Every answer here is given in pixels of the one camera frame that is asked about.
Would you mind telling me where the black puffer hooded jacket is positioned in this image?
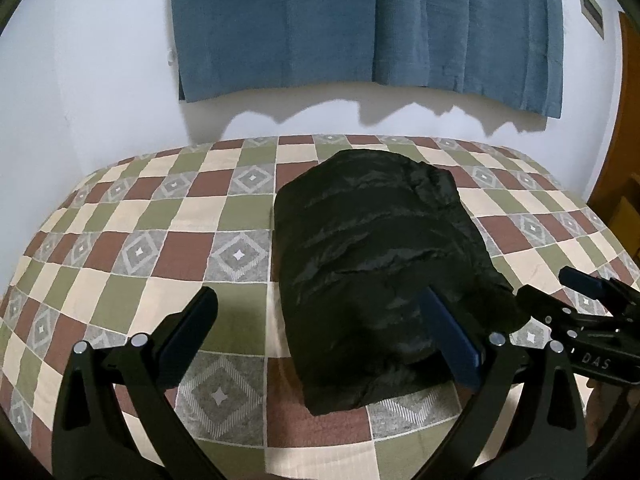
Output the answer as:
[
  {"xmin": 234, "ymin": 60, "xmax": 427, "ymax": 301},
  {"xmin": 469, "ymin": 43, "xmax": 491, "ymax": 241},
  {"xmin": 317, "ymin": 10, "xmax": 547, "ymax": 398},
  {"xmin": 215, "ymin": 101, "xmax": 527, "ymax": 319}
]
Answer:
[{"xmin": 273, "ymin": 150, "xmax": 527, "ymax": 415}]

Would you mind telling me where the wooden door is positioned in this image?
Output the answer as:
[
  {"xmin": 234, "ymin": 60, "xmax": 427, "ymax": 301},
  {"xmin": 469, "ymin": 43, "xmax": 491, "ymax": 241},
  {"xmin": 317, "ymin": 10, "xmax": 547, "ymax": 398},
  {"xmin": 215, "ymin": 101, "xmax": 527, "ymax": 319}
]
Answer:
[{"xmin": 584, "ymin": 8, "xmax": 640, "ymax": 266}]

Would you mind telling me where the checkered patchwork bed cover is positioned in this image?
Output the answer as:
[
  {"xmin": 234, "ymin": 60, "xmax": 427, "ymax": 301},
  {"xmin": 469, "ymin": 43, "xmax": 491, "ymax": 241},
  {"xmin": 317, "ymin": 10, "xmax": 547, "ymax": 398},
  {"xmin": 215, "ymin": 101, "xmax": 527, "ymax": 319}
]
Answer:
[{"xmin": 1, "ymin": 134, "xmax": 639, "ymax": 479}]

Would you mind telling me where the blue curtain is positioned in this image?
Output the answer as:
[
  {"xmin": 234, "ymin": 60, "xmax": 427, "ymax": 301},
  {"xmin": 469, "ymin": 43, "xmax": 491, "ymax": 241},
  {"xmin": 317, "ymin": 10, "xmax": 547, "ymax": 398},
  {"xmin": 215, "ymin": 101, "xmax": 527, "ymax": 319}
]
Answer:
[{"xmin": 171, "ymin": 0, "xmax": 564, "ymax": 118}]

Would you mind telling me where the wall vent plate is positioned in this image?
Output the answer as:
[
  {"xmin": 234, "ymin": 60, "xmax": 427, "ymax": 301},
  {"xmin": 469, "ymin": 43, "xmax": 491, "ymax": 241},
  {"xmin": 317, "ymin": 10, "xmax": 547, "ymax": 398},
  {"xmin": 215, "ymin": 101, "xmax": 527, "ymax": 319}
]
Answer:
[{"xmin": 580, "ymin": 0, "xmax": 605, "ymax": 39}]

